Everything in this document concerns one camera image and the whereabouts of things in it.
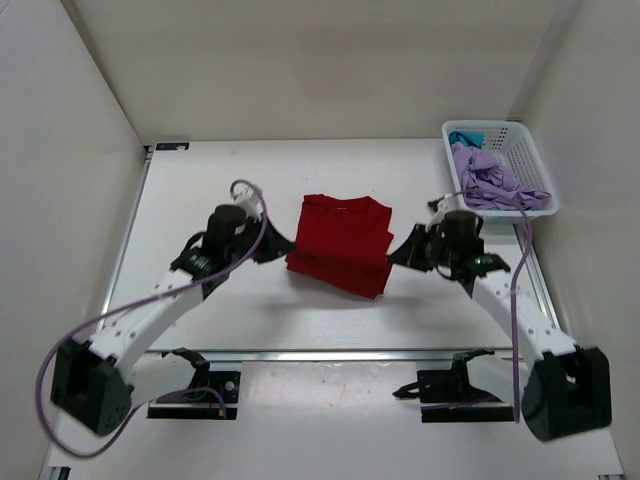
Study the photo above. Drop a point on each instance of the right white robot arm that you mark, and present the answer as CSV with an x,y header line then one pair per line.
x,y
557,387

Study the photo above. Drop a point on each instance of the red t shirt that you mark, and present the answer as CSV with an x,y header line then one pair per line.
x,y
344,243

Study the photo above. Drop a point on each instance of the aluminium rail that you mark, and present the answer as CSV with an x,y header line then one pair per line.
x,y
327,356

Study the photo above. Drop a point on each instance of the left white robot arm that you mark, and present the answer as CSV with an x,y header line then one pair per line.
x,y
99,381

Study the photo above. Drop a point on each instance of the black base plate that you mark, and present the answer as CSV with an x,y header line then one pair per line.
x,y
447,397
215,398

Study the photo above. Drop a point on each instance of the white plastic basket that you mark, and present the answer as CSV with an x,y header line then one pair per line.
x,y
513,145

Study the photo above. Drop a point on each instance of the small table label sticker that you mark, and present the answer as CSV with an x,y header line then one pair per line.
x,y
172,146

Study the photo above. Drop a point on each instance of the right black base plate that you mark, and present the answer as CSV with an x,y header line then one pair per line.
x,y
447,397

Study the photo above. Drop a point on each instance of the purple t shirt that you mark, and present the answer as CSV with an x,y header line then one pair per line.
x,y
488,184

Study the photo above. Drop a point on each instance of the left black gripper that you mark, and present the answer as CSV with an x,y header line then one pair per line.
x,y
263,238

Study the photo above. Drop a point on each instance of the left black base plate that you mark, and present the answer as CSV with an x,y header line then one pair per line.
x,y
215,398

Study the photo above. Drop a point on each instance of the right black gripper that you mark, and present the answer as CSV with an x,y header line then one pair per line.
x,y
422,248

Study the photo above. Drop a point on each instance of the teal t shirt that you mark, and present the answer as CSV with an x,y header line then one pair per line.
x,y
467,139

